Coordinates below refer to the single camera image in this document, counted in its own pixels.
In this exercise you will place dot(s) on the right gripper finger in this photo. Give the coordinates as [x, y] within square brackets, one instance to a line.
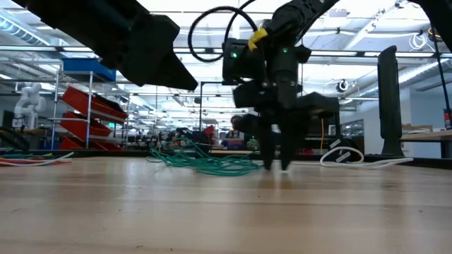
[268, 141]
[287, 141]

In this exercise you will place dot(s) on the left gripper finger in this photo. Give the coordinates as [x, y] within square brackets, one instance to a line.
[173, 75]

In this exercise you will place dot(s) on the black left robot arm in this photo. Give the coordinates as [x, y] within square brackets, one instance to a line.
[70, 21]

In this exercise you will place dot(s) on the black workstation robot arm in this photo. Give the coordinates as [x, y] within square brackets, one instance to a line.
[197, 135]

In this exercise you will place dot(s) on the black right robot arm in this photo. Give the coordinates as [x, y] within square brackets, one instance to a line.
[293, 17]

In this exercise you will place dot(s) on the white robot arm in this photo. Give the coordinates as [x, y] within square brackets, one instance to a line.
[30, 102]

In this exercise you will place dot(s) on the green fuzzy object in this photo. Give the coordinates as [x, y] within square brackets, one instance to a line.
[253, 144]

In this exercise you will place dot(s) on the black monitor cart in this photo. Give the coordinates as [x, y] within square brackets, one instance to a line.
[318, 141]

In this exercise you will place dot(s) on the wooden workstation table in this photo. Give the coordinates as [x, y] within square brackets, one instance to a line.
[240, 152]

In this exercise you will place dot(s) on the person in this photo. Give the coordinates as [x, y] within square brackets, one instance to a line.
[231, 144]

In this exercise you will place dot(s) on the black monitor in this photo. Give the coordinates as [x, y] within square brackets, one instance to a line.
[330, 119]

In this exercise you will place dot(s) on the blue plastic bin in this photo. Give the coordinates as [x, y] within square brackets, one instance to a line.
[81, 70]

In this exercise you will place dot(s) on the metal shelf rack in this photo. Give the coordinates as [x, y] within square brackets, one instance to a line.
[90, 91]

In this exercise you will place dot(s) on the red plastic shelf bin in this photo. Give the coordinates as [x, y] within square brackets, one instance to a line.
[76, 127]
[76, 98]
[69, 144]

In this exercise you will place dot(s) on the tall black upright panel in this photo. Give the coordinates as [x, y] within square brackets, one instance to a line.
[390, 106]

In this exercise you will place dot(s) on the light wooden table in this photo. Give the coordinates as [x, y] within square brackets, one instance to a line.
[427, 135]

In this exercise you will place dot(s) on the thin black pole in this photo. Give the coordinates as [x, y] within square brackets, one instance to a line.
[443, 77]

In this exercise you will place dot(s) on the black workstation frame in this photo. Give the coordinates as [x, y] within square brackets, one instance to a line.
[201, 106]

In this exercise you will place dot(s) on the silver ventilation duct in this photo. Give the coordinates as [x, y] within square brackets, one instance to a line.
[21, 35]

